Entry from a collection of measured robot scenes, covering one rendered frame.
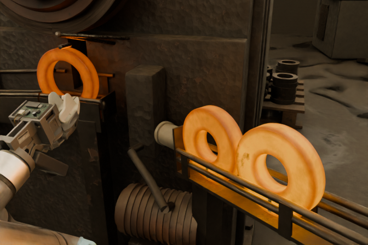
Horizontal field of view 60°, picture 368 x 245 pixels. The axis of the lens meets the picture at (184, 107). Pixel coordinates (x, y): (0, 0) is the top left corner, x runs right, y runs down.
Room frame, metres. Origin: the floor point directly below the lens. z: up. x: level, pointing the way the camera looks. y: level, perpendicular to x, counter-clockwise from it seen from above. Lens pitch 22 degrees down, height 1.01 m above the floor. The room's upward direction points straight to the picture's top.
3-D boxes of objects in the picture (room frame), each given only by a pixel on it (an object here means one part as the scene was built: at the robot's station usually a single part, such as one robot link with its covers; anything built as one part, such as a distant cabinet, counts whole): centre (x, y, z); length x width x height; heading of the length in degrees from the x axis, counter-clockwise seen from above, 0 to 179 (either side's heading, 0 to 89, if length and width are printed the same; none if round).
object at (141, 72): (0.81, 0.10, 0.68); 0.11 x 0.08 x 0.24; 163
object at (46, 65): (0.86, 0.33, 0.75); 0.18 x 0.03 x 0.18; 72
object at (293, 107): (2.69, -0.43, 0.22); 1.20 x 0.81 x 0.44; 71
